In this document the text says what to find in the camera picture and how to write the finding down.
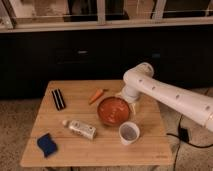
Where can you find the blue sponge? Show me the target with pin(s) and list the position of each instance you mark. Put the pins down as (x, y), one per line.
(47, 145)

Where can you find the black power adapter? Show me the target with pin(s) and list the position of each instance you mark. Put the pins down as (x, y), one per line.
(183, 134)

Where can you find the white window frame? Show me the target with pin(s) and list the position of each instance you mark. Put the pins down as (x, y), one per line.
(52, 15)

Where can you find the wooden table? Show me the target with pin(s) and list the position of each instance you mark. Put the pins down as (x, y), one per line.
(106, 149)

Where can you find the dark cabinet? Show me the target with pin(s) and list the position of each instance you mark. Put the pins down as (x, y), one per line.
(180, 55)

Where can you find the orange carrot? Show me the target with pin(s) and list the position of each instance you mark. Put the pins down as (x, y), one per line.
(96, 95)

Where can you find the white paper cup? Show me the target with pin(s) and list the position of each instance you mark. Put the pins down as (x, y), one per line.
(129, 132)

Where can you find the white plastic bottle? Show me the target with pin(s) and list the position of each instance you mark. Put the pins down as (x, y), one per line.
(80, 128)

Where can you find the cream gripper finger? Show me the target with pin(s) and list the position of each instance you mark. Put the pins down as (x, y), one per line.
(132, 107)

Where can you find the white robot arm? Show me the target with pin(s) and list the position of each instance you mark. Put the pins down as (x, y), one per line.
(139, 79)

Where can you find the orange ceramic bowl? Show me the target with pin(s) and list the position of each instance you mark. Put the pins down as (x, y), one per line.
(113, 111)

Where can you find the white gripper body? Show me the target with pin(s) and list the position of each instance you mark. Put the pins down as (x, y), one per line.
(129, 94)

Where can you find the black striped block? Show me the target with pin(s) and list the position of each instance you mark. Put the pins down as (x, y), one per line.
(58, 99)

